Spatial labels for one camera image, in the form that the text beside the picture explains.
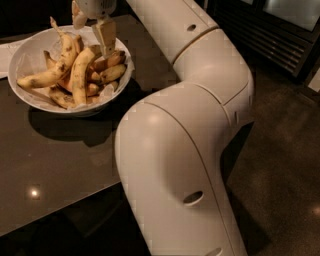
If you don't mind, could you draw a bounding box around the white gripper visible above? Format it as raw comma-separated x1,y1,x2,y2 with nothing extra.
71,0,117,58

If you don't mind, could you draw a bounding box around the large curved yellow banana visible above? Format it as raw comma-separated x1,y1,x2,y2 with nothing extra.
70,45,102,105

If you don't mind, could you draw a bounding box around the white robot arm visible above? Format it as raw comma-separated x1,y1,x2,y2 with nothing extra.
115,0,254,256

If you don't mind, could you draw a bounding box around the long spotted yellow banana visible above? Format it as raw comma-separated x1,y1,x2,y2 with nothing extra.
17,17,77,89

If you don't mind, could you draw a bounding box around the small upper orange banana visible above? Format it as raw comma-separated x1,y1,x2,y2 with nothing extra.
92,50,126,73

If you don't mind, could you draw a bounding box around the small middle yellow banana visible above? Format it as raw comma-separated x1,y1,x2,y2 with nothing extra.
87,64,127,84

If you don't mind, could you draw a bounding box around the white paper bowl liner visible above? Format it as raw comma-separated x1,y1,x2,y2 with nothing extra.
14,31,136,113

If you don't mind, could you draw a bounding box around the orange banana under pile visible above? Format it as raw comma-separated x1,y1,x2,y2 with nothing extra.
57,73,101,98

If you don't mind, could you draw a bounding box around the white bowl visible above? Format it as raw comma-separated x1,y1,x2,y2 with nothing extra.
7,25,134,118

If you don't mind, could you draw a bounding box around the spotted bottom banana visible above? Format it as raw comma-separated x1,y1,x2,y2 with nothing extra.
48,86,99,109

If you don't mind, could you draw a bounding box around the white paper napkin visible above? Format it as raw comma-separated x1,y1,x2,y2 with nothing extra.
0,40,24,79

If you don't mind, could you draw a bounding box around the dark slatted cabinet vent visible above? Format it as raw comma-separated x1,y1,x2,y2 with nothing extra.
208,0,320,80

